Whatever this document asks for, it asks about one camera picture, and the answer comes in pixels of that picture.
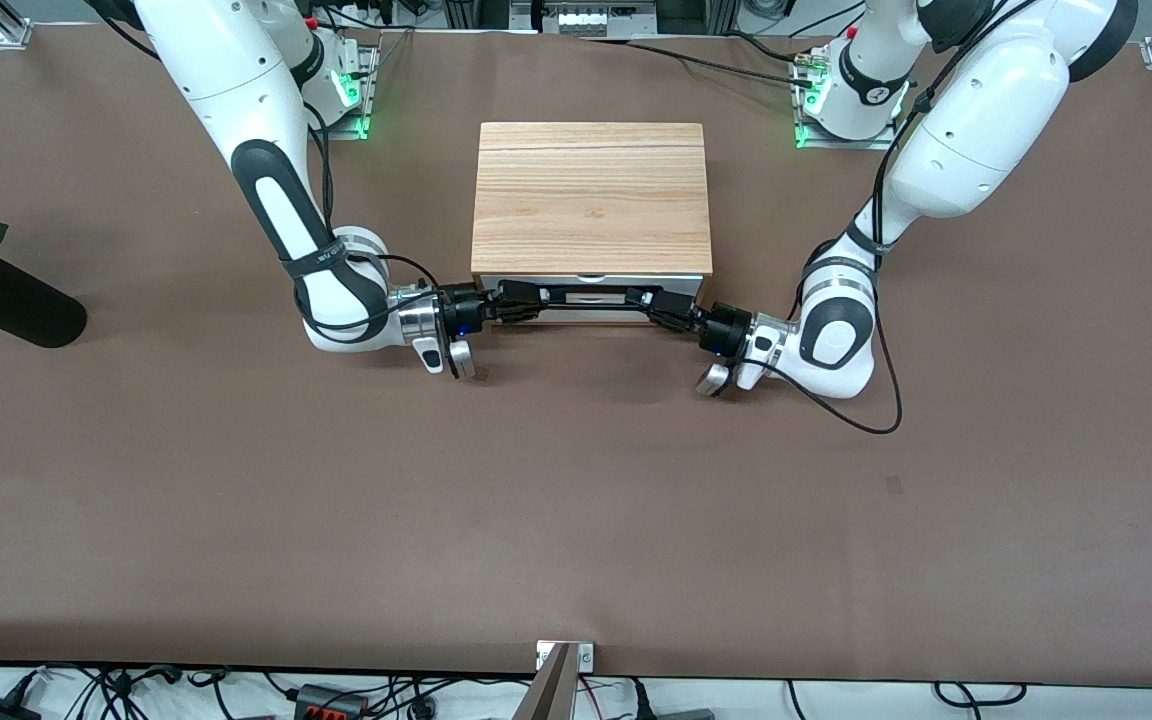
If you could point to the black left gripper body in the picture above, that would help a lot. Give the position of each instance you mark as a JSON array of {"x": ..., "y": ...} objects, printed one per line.
[{"x": 722, "y": 329}]

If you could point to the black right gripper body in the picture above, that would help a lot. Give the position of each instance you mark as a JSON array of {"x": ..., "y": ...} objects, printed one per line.
[{"x": 460, "y": 313}]

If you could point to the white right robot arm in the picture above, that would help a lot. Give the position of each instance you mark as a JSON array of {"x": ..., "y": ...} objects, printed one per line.
[{"x": 236, "y": 80}]

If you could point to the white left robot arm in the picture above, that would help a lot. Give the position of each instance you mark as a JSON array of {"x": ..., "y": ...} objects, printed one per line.
[{"x": 976, "y": 120}]

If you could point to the light wooden drawer cabinet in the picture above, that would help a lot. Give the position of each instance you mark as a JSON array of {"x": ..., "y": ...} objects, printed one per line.
[{"x": 591, "y": 200}]

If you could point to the grey terminal block device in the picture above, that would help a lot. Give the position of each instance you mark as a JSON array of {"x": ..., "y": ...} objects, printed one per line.
[{"x": 581, "y": 18}]

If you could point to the black box with orange connectors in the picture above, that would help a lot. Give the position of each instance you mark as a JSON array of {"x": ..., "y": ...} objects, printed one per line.
[{"x": 331, "y": 702}]

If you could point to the black vase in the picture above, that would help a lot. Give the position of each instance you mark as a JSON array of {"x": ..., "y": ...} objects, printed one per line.
[{"x": 26, "y": 310}]

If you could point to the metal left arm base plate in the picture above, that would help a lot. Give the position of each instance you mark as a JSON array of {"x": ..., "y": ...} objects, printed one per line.
[{"x": 806, "y": 135}]

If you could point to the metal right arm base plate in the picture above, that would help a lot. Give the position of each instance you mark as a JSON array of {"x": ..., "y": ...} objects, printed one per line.
[{"x": 364, "y": 95}]

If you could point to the silver camera mount bracket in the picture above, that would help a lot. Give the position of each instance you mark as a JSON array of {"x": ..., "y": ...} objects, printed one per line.
[{"x": 584, "y": 655}]

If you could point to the brown camera mount bar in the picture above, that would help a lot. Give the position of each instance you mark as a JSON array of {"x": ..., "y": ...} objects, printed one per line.
[{"x": 548, "y": 695}]

